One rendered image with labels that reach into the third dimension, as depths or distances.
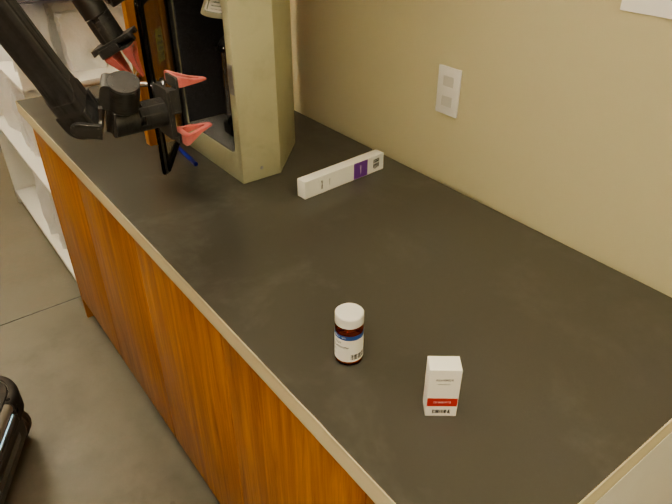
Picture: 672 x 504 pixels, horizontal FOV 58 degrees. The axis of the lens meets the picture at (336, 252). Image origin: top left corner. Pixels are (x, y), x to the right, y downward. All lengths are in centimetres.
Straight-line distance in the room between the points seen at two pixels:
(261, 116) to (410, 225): 45
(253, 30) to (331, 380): 82
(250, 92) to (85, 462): 132
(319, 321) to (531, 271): 44
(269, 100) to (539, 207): 67
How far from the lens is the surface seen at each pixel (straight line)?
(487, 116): 145
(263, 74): 148
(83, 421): 233
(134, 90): 118
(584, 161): 133
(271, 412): 115
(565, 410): 99
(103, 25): 149
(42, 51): 115
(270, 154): 156
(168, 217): 143
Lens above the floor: 163
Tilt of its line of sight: 33 degrees down
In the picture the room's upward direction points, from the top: straight up
